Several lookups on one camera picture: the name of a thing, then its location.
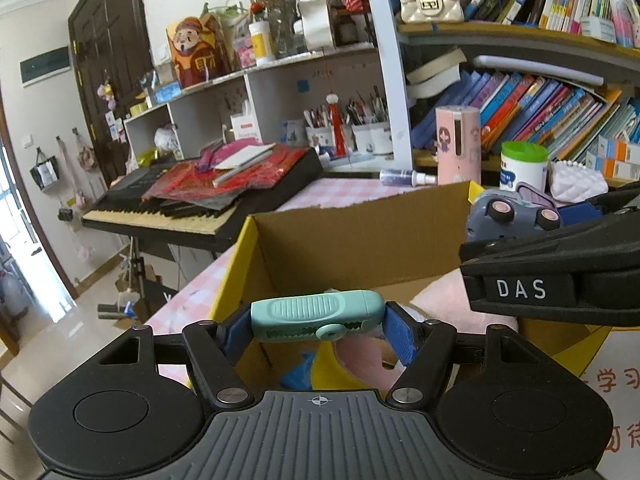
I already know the white jar green lid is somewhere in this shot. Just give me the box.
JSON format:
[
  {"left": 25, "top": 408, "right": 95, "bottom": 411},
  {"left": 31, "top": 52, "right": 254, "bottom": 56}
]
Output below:
[{"left": 500, "top": 141, "right": 549, "bottom": 192}]

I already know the black electronic keyboard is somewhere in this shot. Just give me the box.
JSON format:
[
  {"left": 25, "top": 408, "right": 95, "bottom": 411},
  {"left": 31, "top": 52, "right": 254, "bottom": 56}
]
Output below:
[{"left": 81, "top": 144, "right": 322, "bottom": 252}]

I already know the pink plush toy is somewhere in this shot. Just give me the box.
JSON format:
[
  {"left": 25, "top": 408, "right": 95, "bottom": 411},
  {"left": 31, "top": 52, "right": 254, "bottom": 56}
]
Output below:
[{"left": 333, "top": 269, "right": 518, "bottom": 392}]

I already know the yellow cardboard box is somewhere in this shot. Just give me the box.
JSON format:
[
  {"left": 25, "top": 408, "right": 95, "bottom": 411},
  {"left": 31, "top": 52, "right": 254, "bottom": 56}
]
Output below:
[{"left": 207, "top": 180, "right": 614, "bottom": 394}]

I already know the small spray bottle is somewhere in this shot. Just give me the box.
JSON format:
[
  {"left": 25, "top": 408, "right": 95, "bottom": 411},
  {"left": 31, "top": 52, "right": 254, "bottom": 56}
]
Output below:
[{"left": 378, "top": 169, "right": 437, "bottom": 188}]

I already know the fortune god figure box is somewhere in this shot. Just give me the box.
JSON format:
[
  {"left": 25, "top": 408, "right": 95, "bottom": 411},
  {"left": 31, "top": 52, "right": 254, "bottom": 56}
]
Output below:
[{"left": 166, "top": 12, "right": 232, "bottom": 89}]

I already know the white quilted pouch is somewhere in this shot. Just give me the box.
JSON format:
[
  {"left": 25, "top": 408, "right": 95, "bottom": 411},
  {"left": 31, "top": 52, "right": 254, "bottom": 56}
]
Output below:
[{"left": 549, "top": 160, "right": 608, "bottom": 204}]

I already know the grey toy car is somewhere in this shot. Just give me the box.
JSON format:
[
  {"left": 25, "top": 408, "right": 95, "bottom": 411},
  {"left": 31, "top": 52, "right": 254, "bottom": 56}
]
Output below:
[{"left": 465, "top": 183, "right": 563, "bottom": 243}]

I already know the red paper stack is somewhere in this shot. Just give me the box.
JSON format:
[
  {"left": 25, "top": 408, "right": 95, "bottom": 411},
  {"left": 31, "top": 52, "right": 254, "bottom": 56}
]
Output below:
[{"left": 142, "top": 143, "right": 321, "bottom": 206}]

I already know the white desk shelf unit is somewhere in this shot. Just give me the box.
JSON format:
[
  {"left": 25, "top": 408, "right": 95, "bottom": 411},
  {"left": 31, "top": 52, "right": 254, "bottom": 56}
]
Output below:
[{"left": 143, "top": 0, "right": 413, "bottom": 169}]

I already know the cartoon desk mat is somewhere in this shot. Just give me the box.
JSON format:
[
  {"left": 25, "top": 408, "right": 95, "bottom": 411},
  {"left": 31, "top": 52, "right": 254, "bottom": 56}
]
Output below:
[{"left": 582, "top": 330, "right": 640, "bottom": 480}]

